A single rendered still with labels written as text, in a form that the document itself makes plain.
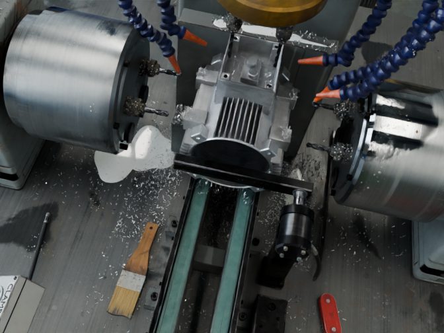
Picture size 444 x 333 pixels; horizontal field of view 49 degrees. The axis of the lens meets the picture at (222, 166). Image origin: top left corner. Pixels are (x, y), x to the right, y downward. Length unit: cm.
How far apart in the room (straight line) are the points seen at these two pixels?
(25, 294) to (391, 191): 60
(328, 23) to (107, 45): 45
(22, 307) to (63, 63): 39
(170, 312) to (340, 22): 64
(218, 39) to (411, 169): 42
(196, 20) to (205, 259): 46
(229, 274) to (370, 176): 30
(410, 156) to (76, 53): 58
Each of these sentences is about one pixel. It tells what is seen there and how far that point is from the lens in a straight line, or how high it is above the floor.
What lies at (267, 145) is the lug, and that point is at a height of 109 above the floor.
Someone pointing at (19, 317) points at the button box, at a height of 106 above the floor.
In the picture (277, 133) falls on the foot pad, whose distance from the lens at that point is 87.
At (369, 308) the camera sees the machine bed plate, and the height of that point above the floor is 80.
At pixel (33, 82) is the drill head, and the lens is 88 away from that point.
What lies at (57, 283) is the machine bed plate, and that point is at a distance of 104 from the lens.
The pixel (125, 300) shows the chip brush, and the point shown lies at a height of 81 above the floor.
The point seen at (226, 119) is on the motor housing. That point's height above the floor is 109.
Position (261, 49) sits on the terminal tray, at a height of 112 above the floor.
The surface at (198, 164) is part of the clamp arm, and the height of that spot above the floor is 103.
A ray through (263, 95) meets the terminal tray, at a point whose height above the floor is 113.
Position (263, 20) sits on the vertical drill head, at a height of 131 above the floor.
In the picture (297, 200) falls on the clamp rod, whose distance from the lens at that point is 87.
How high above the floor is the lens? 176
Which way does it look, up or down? 58 degrees down
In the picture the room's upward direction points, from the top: 10 degrees clockwise
